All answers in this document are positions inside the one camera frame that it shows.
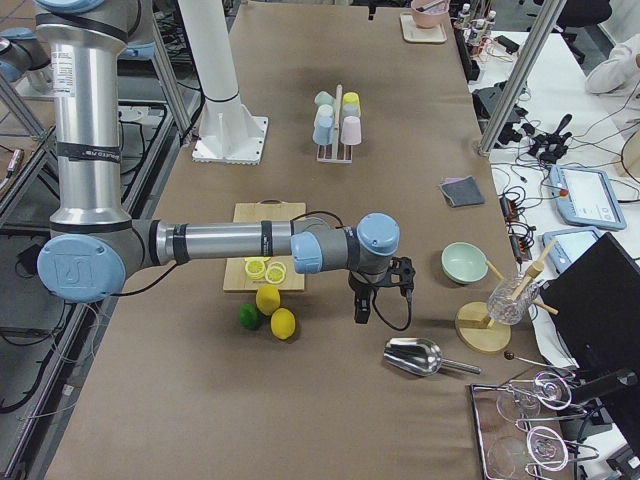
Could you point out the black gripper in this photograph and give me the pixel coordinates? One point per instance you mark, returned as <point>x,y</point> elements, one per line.
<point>371,9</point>
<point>361,289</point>

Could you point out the green cup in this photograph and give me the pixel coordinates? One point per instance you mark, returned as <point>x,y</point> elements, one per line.
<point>324,98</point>

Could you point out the pink cup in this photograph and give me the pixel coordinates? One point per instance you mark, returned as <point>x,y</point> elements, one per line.
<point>351,133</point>

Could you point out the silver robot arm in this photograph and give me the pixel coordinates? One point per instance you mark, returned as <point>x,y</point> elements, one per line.
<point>95,245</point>

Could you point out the yellow cup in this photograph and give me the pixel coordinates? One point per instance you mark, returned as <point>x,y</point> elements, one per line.
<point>350,98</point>

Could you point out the white cup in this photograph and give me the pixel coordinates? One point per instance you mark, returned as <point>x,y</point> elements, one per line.
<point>325,111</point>

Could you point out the blue cup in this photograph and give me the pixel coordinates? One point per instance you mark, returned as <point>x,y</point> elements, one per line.
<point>323,131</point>

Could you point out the beige tray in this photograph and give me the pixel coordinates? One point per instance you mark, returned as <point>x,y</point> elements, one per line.
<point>412,33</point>

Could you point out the pink bowl with ice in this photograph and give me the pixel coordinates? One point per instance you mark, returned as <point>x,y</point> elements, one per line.
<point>428,14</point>

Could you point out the metal scoop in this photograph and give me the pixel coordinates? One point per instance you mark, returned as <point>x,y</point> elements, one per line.
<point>421,357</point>

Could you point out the whole lemon lower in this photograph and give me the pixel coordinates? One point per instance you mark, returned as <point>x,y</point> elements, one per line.
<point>283,324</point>

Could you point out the whole lemon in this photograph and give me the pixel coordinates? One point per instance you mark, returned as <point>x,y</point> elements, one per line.
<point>283,324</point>
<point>268,299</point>

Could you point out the whole lemon upper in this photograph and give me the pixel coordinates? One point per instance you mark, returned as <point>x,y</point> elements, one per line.
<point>268,299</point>

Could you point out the green bowl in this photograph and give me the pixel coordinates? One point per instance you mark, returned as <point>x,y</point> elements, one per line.
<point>464,263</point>

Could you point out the lemon slices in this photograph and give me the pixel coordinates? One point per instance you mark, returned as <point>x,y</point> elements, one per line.
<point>265,269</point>

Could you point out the green lime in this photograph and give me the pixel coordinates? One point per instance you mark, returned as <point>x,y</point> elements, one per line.
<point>249,317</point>

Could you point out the wooden mug tree stand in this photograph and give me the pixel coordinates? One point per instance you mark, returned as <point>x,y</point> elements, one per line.
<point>474,325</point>

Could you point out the wooden cutting board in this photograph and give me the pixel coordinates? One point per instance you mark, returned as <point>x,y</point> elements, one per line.
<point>234,276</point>

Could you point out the crystal glass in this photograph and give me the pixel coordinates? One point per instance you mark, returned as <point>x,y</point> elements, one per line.
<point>505,309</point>

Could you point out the grey folded cloth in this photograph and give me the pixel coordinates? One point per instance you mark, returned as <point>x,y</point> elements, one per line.
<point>461,192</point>

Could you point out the teach pendant near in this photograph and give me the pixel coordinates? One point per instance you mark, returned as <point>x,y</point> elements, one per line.
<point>570,245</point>

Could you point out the teach pendant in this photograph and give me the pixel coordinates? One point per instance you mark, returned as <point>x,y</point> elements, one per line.
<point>585,197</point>
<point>570,245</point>

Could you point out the black monitor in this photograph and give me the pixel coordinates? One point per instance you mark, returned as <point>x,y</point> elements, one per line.
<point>597,299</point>

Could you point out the teach pendant far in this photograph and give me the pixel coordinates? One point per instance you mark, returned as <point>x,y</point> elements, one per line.
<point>585,197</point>

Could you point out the aluminium frame post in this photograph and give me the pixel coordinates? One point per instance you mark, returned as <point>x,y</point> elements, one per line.
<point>541,29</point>

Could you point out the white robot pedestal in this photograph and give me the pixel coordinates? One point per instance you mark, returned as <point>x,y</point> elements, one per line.
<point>228,132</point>

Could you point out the wire glass rack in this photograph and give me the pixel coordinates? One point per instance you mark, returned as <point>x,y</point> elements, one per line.
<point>517,428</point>

